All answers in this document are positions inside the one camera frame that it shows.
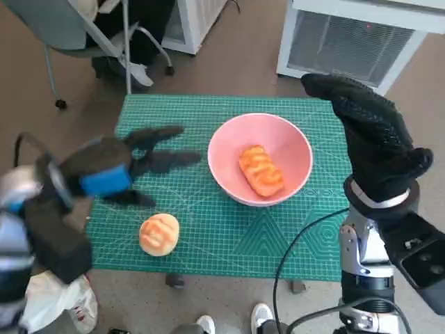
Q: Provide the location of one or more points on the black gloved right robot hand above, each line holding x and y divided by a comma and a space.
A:
379, 146

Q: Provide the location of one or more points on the black left robot hand, blue tape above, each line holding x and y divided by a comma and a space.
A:
101, 167

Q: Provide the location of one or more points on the round toy bread bun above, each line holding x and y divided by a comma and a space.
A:
159, 234

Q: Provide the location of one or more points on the long orange striped toy bread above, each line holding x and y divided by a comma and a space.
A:
260, 170

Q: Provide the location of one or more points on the pink bowl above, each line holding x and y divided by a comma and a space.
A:
229, 146

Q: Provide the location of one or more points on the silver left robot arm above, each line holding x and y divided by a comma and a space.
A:
14, 222

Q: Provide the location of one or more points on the white air unit with grille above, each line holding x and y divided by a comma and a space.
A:
347, 38

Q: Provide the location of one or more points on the green cutting mat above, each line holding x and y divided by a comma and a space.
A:
215, 226

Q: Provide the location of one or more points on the black table clamp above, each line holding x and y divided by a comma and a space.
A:
298, 286
175, 281

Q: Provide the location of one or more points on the white plastic bag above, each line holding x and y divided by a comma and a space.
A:
69, 306

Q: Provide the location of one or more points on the seated person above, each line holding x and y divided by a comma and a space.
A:
146, 24

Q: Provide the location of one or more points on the grey chair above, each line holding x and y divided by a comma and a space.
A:
52, 24

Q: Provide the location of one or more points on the white cabinet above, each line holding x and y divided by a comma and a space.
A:
205, 17

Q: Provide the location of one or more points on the person with white shoes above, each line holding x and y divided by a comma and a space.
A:
260, 313

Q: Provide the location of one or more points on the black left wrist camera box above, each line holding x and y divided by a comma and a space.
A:
59, 243

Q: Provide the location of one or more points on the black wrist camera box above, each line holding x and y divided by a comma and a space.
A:
59, 243
424, 264

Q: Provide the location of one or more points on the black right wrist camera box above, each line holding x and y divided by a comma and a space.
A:
424, 264

